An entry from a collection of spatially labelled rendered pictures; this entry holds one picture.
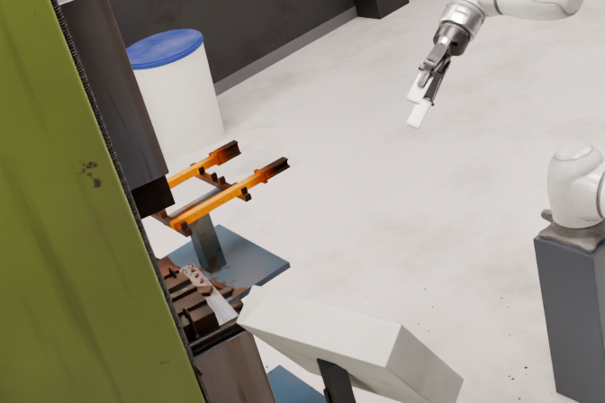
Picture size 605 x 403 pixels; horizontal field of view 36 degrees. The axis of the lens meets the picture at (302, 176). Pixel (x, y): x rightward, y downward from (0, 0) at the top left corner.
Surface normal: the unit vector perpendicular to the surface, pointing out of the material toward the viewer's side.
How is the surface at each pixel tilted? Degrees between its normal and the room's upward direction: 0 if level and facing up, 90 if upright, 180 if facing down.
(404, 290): 0
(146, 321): 90
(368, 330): 30
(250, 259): 0
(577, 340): 90
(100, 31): 90
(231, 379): 90
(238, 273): 0
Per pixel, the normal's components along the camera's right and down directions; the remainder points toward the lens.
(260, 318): -0.50, -0.48
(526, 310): -0.24, -0.85
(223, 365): 0.45, 0.33
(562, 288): -0.72, 0.48
